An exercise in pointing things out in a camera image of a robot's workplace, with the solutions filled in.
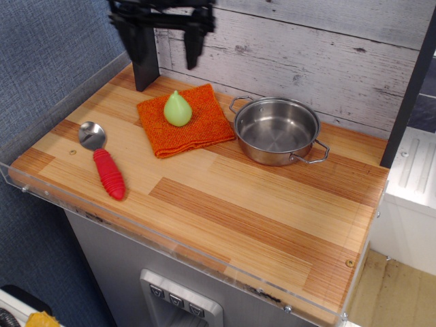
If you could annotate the silver dispenser button panel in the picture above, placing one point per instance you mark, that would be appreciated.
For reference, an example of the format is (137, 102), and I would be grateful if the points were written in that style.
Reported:
(172, 304)

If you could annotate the red handled metal spoon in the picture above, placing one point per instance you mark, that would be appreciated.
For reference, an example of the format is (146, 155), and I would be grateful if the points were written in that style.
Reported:
(92, 136)

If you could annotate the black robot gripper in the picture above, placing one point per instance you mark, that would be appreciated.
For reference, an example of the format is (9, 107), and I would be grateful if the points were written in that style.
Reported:
(135, 17)

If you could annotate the black right corner post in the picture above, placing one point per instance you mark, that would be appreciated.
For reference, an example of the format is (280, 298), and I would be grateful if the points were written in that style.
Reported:
(416, 81)

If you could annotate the grey toy cabinet front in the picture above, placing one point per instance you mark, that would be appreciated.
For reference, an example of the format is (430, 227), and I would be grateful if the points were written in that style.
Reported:
(117, 259)

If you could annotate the stainless steel pot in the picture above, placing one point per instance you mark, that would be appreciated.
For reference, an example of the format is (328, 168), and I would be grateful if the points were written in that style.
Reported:
(277, 131)

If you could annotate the white toy appliance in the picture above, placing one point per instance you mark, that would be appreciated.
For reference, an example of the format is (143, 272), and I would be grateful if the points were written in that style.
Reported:
(404, 227)

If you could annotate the orange folded cloth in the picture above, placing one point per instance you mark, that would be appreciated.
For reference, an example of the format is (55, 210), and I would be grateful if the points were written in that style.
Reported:
(208, 124)

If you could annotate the green toy pear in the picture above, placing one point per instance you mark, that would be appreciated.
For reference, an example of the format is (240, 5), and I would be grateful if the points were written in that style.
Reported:
(177, 111)

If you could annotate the clear acrylic table guard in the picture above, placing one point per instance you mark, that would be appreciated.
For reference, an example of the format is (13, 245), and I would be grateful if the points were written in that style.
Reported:
(293, 235)

